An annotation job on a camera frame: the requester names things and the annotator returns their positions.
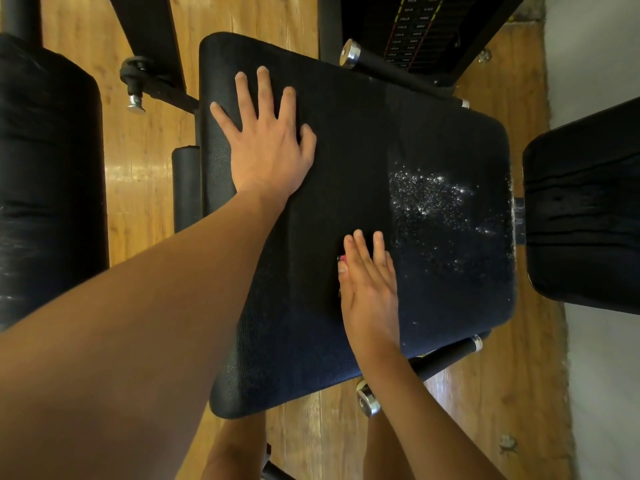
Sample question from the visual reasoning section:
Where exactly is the person's left hand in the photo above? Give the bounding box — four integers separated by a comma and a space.
210, 67, 318, 211

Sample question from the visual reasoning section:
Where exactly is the person's leg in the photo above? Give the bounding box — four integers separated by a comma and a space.
362, 409, 413, 480
200, 413, 269, 480

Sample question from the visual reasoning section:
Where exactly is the person's left forearm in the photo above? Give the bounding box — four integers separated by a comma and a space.
0, 195, 291, 480

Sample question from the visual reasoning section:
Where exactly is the person's right hand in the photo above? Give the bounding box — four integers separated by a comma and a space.
337, 229, 403, 361

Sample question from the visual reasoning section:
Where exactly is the person's right forearm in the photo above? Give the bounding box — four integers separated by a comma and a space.
355, 343, 506, 480

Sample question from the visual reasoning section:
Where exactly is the person's right leg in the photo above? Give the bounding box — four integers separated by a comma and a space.
362, 409, 413, 480

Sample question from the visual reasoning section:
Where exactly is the person's left leg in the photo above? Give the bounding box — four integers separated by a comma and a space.
200, 413, 269, 480

